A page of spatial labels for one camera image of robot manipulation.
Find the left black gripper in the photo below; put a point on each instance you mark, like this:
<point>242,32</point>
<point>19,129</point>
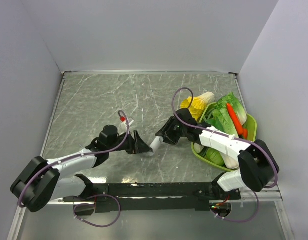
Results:
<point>136,145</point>

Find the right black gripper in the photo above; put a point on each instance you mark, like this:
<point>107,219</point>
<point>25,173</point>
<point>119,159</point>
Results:
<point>168,129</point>

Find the white remote control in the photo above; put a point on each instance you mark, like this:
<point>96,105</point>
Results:
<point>155,144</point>

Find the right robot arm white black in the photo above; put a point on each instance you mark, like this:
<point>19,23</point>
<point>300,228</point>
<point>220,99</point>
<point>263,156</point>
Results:
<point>256,165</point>

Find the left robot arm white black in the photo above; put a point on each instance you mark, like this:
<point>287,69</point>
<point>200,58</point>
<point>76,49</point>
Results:
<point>44,180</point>

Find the yellow toy cabbage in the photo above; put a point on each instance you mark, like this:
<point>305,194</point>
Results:
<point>198,104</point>

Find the green toy lettuce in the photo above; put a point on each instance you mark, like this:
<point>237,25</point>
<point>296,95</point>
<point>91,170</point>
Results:
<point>220,119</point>

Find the green toy napa cabbage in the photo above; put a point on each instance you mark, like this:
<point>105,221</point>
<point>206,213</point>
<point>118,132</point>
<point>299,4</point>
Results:
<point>236,105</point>

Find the orange toy carrot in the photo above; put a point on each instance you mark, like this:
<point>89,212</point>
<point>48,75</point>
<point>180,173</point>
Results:
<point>238,120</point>

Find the green plastic basket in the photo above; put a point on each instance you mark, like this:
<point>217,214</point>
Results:
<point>250,125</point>

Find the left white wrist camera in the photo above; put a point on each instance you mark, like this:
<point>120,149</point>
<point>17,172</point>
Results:
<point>125,123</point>

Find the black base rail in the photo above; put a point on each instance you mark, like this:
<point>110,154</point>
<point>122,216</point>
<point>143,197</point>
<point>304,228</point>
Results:
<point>155,196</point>

